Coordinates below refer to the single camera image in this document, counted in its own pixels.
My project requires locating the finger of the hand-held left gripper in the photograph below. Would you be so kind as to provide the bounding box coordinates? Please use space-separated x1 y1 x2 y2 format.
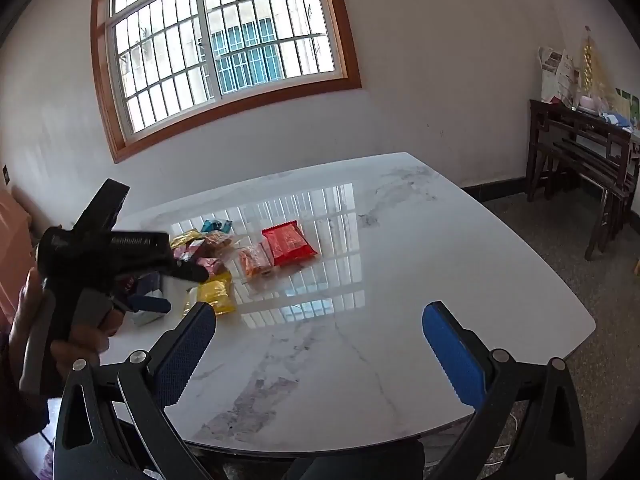
150 257 209 283
112 295 172 315

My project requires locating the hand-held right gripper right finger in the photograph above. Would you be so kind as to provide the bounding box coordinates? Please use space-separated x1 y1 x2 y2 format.
421 301 587 480

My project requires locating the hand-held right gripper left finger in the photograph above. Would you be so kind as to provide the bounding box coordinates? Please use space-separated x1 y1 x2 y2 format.
54 301 217 480

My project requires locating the gold snack packet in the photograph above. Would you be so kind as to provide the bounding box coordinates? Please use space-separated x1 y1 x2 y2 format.
169 228 205 251

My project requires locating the yellow foil snack packet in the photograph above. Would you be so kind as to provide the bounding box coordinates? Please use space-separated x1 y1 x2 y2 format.
182 271 236 317

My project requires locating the clear orange snack packet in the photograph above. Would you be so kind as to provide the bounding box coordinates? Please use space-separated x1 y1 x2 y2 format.
237 241 276 279

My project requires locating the red snack packet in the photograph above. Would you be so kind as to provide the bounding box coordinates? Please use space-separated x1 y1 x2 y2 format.
261 221 318 267

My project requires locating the person's left forearm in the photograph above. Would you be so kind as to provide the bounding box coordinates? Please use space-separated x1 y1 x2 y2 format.
0 355 63 453

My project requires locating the person's left hand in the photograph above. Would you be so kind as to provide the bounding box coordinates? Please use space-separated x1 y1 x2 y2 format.
7 267 123 391

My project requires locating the pink covered cabinet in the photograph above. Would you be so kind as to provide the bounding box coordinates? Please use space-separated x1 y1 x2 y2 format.
0 180 36 321

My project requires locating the wooden framed barred window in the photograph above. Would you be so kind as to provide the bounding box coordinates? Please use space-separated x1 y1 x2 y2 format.
91 0 362 164

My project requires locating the dark wooden side table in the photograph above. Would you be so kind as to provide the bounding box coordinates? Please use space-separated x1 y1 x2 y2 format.
525 99 640 262

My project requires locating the folded newspaper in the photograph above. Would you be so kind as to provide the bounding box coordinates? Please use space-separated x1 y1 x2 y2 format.
537 46 581 106

